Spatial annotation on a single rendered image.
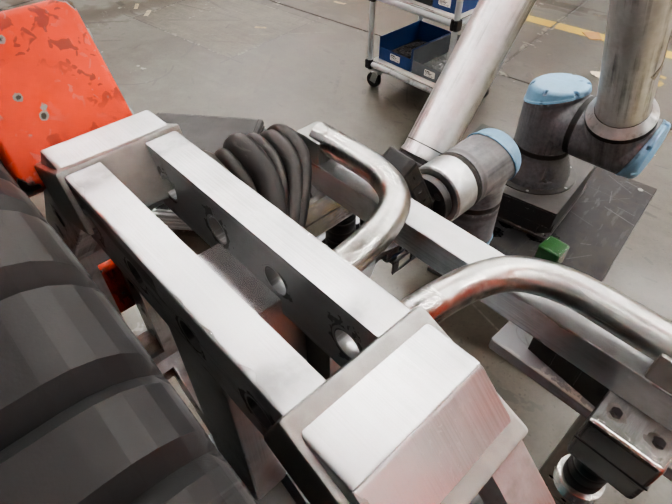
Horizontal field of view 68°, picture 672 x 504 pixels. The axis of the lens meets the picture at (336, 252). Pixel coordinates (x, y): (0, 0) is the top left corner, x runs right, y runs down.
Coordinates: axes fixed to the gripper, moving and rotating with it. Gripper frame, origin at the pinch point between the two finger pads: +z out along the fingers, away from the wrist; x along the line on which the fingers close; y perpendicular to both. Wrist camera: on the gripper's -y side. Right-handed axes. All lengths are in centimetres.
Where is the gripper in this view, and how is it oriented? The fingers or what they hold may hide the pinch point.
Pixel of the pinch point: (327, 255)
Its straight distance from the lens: 60.4
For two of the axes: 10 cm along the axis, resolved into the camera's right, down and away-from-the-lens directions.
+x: -6.8, -5.2, 5.1
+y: 0.0, 7.0, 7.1
